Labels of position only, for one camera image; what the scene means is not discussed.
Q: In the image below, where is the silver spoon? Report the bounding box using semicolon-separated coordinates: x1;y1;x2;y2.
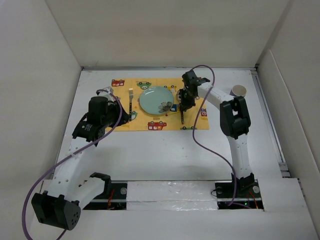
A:
180;110;185;125

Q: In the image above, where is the black handled fork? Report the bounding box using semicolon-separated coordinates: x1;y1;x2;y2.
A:
128;88;134;121

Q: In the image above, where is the yellow cartoon print cloth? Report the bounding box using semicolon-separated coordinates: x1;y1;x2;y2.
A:
111;78;209;132

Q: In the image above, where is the light green floral plate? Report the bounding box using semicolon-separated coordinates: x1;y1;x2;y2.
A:
139;86;174;115

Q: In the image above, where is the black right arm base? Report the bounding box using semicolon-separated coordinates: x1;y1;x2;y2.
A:
210;173;264;210

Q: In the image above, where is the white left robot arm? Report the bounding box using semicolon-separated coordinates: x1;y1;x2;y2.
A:
31;93;129;231

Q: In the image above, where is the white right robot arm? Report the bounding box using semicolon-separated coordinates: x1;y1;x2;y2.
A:
177;70;255;197

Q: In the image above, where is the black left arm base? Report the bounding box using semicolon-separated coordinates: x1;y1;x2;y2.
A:
84;180;128;211

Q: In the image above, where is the white lavender cup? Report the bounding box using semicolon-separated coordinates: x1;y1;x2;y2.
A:
229;84;247;97

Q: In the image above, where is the aluminium table edge rail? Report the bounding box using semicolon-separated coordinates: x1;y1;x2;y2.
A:
250;68;292;178

